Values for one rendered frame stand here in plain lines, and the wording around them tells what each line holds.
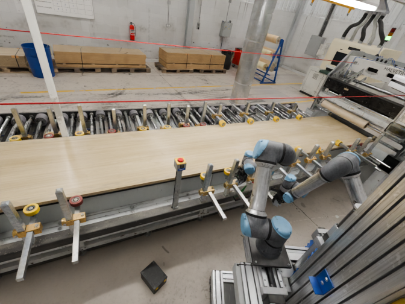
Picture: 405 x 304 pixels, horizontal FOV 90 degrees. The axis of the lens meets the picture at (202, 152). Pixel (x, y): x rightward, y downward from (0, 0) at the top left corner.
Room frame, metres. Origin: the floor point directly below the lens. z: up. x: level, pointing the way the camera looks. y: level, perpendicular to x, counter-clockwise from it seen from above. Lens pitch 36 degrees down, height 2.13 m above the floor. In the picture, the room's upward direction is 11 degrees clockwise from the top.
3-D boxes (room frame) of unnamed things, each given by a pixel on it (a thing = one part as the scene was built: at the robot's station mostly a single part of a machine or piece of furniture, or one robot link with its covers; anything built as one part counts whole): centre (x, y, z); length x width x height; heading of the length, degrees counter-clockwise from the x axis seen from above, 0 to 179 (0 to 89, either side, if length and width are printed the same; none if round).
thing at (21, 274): (0.54, 0.92, 0.83); 0.43 x 0.03 x 0.04; 31
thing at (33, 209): (0.71, 1.02, 0.85); 0.08 x 0.08 x 0.11
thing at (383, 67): (3.29, -2.51, 0.95); 1.65 x 0.70 x 1.90; 31
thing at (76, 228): (0.67, 0.70, 0.84); 0.43 x 0.03 x 0.04; 31
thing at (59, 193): (0.72, 0.78, 0.90); 0.03 x 0.03 x 0.48; 31
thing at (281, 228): (0.69, -0.49, 1.21); 0.13 x 0.12 x 0.14; 90
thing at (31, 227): (0.61, 0.97, 0.83); 0.13 x 0.06 x 0.05; 121
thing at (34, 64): (4.86, 4.37, 0.36); 0.59 x 0.57 x 0.73; 36
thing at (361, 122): (3.15, -2.27, 1.05); 1.43 x 0.12 x 0.12; 31
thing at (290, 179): (1.22, -0.72, 1.12); 0.09 x 0.08 x 0.11; 43
